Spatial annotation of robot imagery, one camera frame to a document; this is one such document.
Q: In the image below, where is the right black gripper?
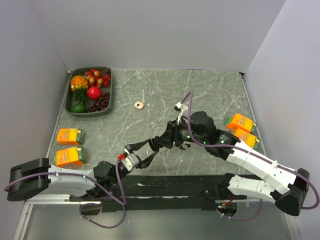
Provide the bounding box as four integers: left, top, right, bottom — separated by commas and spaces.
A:
155, 116, 207, 149

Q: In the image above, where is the black earbud charging case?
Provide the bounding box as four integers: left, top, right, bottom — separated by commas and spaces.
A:
148, 138, 160, 152

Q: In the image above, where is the beige earbud charging case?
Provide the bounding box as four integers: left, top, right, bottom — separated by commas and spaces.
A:
134, 101, 145, 110

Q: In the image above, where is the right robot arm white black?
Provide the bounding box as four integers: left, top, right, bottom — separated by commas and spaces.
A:
152, 111, 310, 216

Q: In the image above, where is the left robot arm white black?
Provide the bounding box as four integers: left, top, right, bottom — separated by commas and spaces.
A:
4, 138, 160, 202

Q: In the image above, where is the dark grape bunch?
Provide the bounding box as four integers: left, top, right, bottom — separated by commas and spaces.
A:
88, 92, 110, 113

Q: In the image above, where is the orange juice box lower left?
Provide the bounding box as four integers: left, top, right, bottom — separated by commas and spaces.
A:
55, 146, 88, 168

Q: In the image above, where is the orange juice box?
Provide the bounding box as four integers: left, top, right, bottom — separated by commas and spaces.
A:
232, 128, 261, 149
56, 128, 86, 145
55, 146, 88, 168
222, 113, 258, 134

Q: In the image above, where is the orange juice box upper right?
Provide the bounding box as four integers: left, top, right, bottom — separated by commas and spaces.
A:
222, 113, 258, 134

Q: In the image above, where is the orange juice box upper left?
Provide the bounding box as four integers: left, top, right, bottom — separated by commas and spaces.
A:
56, 128, 86, 145

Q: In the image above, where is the red apple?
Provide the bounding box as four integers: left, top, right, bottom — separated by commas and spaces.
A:
87, 86, 103, 101

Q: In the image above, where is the green avocado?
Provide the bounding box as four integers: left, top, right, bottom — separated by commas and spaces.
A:
69, 103, 87, 113

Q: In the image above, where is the orange juice box lower right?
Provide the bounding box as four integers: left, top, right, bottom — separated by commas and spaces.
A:
232, 128, 261, 149

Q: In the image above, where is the dark grey fruit tray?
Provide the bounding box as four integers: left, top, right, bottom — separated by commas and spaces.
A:
64, 66, 113, 118

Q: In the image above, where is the red cherry bunch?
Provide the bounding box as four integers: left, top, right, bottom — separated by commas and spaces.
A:
84, 68, 111, 88

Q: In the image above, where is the orange flower fruit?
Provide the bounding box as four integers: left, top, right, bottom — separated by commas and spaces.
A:
69, 75, 89, 92

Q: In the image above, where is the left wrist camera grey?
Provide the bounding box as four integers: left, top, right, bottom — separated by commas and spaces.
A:
117, 150, 140, 172

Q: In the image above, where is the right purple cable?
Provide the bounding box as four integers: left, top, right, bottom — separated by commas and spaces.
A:
180, 90, 320, 222

